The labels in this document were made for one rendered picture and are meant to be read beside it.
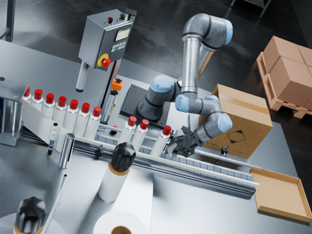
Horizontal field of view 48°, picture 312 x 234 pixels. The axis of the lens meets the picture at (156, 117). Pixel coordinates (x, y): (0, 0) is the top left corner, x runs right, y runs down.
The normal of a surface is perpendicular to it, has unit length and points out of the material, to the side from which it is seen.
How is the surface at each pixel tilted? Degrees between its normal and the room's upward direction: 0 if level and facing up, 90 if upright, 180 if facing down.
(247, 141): 90
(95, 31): 90
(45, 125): 90
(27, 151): 0
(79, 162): 0
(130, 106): 2
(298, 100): 90
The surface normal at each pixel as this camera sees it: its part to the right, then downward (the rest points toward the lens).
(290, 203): 0.32, -0.70
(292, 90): -0.07, 0.65
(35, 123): -0.49, 0.45
